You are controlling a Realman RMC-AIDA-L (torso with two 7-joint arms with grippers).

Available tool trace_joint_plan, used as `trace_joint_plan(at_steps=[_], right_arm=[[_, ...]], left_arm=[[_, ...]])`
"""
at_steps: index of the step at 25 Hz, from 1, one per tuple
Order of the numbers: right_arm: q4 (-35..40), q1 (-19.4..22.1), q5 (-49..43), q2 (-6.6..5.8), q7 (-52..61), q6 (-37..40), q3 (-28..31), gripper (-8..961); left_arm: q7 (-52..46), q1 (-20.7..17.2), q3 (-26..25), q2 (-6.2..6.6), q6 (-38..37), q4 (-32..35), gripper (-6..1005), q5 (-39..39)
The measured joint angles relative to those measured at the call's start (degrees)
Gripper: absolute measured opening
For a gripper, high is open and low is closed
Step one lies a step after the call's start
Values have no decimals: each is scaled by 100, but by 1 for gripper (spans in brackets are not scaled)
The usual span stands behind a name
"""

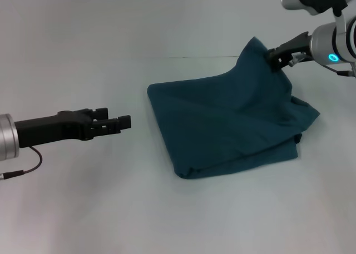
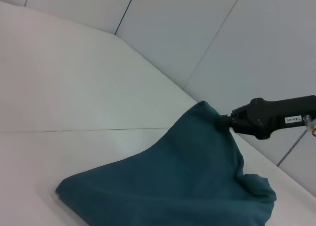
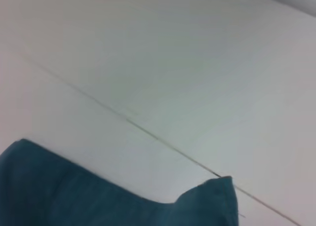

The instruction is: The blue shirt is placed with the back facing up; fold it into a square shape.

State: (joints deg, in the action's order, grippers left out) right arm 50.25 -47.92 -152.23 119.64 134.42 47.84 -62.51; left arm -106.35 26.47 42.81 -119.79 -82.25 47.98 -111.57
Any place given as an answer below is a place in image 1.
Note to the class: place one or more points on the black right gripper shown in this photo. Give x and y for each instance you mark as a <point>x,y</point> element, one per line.
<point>294,48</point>

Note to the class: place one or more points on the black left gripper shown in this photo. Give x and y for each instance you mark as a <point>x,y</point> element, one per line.
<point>55,129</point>

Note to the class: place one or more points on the teal blue t-shirt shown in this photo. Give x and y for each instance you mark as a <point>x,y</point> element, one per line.
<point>222,120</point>

